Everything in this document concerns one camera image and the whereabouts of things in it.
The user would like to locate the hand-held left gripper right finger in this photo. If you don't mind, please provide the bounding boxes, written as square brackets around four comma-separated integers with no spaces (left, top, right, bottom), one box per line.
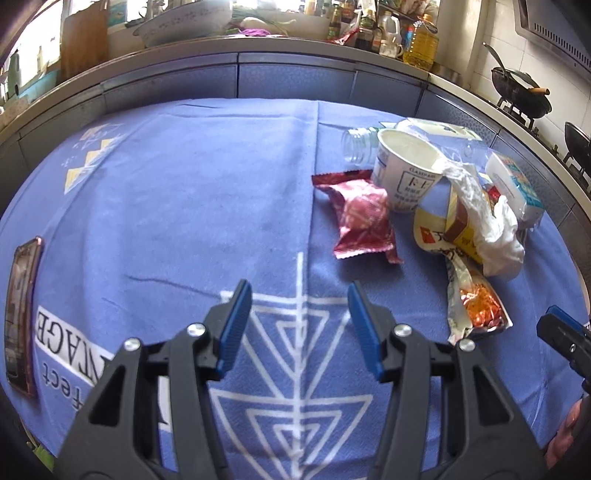
[347,281,549,480]

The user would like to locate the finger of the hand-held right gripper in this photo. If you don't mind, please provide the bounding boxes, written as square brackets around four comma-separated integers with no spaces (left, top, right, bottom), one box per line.
[536,313,591,370]
[546,305,588,335]

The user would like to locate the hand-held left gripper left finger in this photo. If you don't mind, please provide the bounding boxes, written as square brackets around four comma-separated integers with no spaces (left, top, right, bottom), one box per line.
[54,278,254,480]

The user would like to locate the foil packet with orange print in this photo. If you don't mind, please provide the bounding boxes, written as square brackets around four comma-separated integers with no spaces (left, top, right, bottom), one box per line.
[444,251,514,345]

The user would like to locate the white plastic bag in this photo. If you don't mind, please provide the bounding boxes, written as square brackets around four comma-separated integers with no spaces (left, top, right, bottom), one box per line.
[436,156,526,280]

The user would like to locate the maroon snack wrapper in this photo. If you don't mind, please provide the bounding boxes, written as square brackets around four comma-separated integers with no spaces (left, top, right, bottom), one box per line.
[311,170,404,265]

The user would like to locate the yellow white food packet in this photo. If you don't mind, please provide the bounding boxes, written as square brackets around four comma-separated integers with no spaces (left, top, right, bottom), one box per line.
[413,182,486,265]

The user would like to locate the blue white carton box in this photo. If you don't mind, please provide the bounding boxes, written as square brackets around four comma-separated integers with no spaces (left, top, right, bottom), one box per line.
[484,151,546,232]

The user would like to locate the white paper noodle cup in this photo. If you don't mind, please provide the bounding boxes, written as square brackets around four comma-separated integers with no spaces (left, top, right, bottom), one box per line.
[372,129,451,214]

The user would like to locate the clear plastic bottle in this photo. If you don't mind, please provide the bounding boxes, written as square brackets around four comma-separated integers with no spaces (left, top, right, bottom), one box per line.
[342,127,490,172]

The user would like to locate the white green packet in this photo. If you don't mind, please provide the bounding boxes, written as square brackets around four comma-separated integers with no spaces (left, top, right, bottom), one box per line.
[381,117,484,145]

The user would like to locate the person's right hand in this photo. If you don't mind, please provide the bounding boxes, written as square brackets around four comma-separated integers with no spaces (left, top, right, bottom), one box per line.
[545,401,583,468]

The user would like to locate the blue printed tablecloth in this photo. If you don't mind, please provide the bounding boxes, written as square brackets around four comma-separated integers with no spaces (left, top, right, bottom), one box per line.
[0,97,578,476]

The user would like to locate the black gas stove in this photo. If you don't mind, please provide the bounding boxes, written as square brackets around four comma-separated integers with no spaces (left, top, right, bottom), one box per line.
[496,95,591,195]

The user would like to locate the black pan with lid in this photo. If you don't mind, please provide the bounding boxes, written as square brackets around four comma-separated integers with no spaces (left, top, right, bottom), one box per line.
[563,121,591,160]

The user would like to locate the smartphone with pink case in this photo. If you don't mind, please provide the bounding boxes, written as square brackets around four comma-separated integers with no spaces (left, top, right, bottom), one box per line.
[4,236,44,398]

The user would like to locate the blue grey kitchen cabinets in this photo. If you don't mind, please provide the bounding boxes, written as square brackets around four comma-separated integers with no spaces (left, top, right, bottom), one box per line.
[0,37,591,287]

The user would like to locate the yellow cooking oil bottle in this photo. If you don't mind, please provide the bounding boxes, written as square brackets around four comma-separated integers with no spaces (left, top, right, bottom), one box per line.
[403,13,439,73]

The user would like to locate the steel range hood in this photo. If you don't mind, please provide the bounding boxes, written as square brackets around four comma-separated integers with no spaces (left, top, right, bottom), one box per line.
[512,0,591,71]

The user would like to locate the white plastic jug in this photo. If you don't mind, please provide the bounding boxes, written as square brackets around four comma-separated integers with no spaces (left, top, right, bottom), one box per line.
[379,10,402,58]

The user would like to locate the row of seasoning bottles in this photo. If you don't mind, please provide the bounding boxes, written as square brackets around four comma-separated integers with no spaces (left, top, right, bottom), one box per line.
[302,0,385,52]

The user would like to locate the white patterned basin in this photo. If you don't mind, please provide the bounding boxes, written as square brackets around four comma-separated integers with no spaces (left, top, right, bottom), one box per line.
[133,0,232,48]

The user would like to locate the white radish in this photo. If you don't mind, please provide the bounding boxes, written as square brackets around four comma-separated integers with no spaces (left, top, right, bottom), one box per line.
[240,16,297,27]

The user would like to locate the wooden cutting board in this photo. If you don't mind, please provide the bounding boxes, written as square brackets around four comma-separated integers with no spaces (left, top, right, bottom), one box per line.
[60,2,110,86]

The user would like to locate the pale green plastic bottle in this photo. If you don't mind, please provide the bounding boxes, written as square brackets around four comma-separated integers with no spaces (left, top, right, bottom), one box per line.
[7,48,22,100]

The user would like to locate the kitchen window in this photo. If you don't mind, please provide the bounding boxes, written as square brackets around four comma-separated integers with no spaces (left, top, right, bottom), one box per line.
[0,0,139,93]

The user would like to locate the black wok with long handle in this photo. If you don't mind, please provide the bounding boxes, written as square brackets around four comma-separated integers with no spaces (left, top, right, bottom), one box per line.
[483,42,553,119]

